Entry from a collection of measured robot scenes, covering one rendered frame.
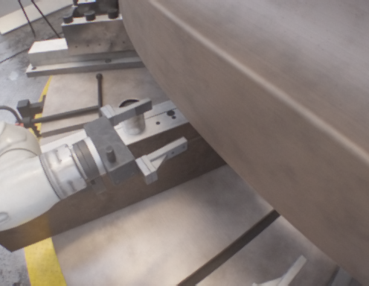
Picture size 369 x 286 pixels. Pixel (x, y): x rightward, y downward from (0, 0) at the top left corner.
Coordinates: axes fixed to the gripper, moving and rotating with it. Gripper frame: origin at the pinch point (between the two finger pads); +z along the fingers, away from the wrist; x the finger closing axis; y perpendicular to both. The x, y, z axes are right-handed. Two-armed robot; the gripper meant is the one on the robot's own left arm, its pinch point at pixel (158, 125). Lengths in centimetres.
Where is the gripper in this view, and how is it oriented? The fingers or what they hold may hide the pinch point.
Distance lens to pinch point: 56.3
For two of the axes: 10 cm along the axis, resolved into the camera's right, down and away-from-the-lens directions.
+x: -5.5, -6.4, 5.4
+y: 0.0, -6.4, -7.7
